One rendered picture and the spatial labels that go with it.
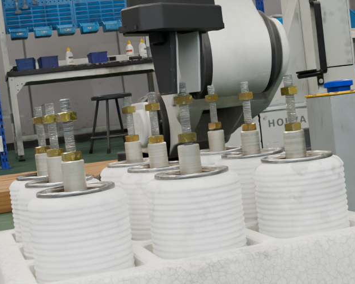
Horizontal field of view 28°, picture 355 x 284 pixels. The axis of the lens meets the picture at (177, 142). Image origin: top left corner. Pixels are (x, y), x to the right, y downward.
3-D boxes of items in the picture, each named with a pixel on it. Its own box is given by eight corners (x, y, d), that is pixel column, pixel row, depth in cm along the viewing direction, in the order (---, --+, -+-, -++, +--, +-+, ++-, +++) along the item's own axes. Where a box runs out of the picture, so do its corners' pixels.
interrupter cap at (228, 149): (200, 154, 102) (199, 149, 102) (251, 149, 100) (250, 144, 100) (183, 159, 95) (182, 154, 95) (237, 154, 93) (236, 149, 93)
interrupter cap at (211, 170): (218, 169, 76) (217, 163, 76) (238, 174, 68) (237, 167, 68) (149, 179, 74) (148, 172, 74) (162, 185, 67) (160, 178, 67)
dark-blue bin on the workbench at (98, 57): (88, 67, 650) (86, 55, 649) (105, 65, 653) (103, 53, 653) (91, 65, 626) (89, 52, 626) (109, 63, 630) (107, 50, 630)
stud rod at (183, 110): (183, 157, 72) (174, 83, 71) (192, 156, 72) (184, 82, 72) (186, 158, 71) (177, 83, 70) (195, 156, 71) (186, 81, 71)
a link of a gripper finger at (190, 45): (203, 91, 71) (196, 29, 71) (180, 93, 73) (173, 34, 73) (213, 89, 72) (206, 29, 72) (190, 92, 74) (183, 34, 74)
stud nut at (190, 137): (177, 142, 72) (176, 134, 72) (193, 140, 72) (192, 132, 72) (181, 142, 70) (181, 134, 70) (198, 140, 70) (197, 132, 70)
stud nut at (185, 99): (173, 105, 72) (172, 97, 72) (189, 103, 72) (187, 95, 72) (177, 104, 70) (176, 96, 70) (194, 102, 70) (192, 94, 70)
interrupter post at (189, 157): (200, 174, 73) (196, 142, 73) (205, 176, 70) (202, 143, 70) (177, 177, 72) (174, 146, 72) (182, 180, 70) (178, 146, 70)
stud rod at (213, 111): (217, 139, 98) (211, 85, 98) (221, 139, 97) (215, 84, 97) (211, 140, 97) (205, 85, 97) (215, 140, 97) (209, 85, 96)
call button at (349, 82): (319, 97, 99) (318, 82, 99) (344, 94, 101) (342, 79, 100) (333, 96, 96) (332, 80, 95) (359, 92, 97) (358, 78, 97)
